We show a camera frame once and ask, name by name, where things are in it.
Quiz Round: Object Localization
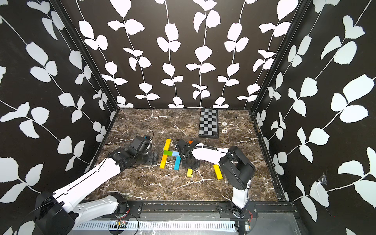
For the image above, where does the yellow long block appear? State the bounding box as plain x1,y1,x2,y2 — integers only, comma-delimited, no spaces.
164,139,171,151
187,168,193,178

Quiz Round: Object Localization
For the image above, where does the teal long block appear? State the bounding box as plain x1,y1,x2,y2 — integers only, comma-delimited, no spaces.
174,156,181,170

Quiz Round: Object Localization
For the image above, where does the yellow-orange long block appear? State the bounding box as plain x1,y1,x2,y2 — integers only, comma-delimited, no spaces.
160,155,167,169

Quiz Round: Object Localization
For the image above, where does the green short block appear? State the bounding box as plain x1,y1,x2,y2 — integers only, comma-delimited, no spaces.
163,150,173,156

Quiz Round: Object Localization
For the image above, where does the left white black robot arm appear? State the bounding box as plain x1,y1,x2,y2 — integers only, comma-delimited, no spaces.
34,148,158,235

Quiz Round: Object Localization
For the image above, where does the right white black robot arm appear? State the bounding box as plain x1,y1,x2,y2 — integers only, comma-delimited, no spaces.
175,140,256,210

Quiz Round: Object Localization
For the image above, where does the black white checkerboard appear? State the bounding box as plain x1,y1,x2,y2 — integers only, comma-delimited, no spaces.
198,109,219,139

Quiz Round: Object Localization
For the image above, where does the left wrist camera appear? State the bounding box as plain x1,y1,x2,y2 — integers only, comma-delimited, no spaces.
129,135,151,156

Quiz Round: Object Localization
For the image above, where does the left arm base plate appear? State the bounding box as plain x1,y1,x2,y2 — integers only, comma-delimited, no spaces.
113,201,143,218

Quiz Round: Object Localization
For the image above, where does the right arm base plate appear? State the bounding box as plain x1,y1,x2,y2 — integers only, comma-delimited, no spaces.
216,201,259,220

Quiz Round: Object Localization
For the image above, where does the white perforated cable duct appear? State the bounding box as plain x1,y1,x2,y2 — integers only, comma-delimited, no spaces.
73,220,236,232

